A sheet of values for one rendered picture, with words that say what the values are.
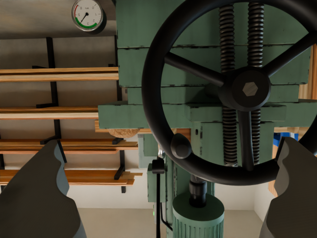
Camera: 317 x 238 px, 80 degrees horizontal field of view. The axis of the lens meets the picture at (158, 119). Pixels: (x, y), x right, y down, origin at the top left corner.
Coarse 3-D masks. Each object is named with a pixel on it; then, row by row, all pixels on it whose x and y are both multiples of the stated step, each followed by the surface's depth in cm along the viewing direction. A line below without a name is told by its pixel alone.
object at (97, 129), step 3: (96, 120) 62; (96, 123) 62; (96, 126) 63; (96, 129) 63; (99, 129) 63; (102, 129) 63; (105, 129) 63; (141, 129) 62; (144, 129) 62; (147, 129) 62
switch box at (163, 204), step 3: (156, 204) 96; (162, 204) 96; (165, 204) 96; (156, 207) 96; (162, 207) 96; (165, 207) 96; (162, 210) 96; (165, 210) 96; (165, 213) 97; (165, 216) 97; (165, 219) 97; (162, 222) 97
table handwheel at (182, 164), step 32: (192, 0) 25; (224, 0) 25; (256, 0) 25; (288, 0) 24; (160, 32) 25; (160, 64) 26; (192, 64) 26; (160, 96) 27; (224, 96) 26; (256, 96) 25; (160, 128) 27; (192, 160) 28
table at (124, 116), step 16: (112, 112) 46; (128, 112) 46; (176, 112) 46; (192, 112) 36; (208, 112) 36; (272, 112) 36; (288, 112) 45; (304, 112) 45; (112, 128) 47; (128, 128) 47; (144, 128) 47
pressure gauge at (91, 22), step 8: (80, 0) 37; (88, 0) 37; (96, 0) 37; (72, 8) 37; (80, 8) 37; (88, 8) 37; (96, 8) 37; (72, 16) 37; (80, 16) 37; (88, 16) 37; (96, 16) 37; (104, 16) 38; (80, 24) 37; (88, 24) 37; (96, 24) 37; (104, 24) 39; (88, 32) 39; (96, 32) 39
